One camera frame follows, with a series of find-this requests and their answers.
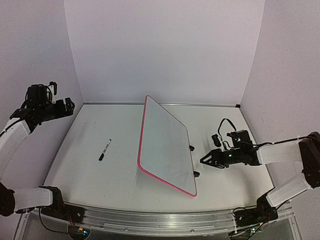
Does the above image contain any aluminium front rail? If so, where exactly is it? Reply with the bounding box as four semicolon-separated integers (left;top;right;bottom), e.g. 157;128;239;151
23;203;295;237

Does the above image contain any base circuit board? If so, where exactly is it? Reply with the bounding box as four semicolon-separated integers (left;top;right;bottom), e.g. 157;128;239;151
67;225;90;237
231;222;266;237

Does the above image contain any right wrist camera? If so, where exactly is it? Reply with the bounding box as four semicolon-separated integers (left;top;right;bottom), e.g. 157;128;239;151
211;134;222;148

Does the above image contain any right camera black cable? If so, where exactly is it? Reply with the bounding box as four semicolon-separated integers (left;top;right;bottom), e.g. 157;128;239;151
216;118;238;137

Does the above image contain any left base circuit board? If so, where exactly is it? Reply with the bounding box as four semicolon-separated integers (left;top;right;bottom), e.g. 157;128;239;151
67;225;90;237

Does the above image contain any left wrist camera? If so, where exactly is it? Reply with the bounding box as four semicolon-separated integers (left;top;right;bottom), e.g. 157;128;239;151
47;81;58;104

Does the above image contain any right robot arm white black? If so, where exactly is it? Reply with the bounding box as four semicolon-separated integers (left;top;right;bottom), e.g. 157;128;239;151
200;130;320;227

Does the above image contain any pink framed whiteboard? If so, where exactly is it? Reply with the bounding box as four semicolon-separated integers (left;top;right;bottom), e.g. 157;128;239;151
137;95;198;197

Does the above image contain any white marker pen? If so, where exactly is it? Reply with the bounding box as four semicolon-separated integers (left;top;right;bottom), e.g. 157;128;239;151
102;139;112;155

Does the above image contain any dark blue marker cap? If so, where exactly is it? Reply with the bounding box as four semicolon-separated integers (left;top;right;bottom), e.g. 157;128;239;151
98;153;104;161

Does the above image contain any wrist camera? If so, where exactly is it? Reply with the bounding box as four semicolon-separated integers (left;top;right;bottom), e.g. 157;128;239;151
47;81;58;104
211;134;222;148

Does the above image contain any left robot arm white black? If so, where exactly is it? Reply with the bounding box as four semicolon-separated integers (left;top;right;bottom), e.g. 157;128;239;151
0;81;75;218

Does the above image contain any right base circuit board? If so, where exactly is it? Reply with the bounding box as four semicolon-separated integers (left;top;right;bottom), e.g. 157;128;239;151
231;222;266;237

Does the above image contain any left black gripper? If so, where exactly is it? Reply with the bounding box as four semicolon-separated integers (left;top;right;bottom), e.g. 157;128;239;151
38;96;75;121

